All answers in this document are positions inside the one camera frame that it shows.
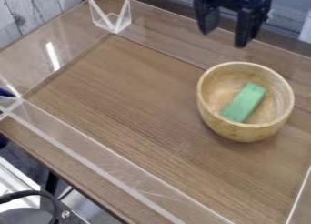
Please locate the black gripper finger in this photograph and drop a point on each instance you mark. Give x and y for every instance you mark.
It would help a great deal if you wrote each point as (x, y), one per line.
(207, 18)
(248, 23)

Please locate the green rectangular block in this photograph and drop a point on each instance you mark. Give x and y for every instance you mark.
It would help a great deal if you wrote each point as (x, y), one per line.
(245, 101)

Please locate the brown wooden bowl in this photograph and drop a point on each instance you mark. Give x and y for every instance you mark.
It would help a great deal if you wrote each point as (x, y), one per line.
(217, 86)

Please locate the black table leg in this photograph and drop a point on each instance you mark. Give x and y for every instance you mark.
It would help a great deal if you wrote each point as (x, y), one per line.
(52, 183)

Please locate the clear acrylic corner bracket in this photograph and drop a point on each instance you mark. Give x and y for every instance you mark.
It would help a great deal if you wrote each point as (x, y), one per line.
(111, 22)

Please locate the clear acrylic tray wall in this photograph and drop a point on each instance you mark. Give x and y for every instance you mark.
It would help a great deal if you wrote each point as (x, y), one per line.
(100, 105)

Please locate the black metal table bracket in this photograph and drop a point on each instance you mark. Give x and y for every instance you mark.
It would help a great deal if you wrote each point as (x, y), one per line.
(66, 214)

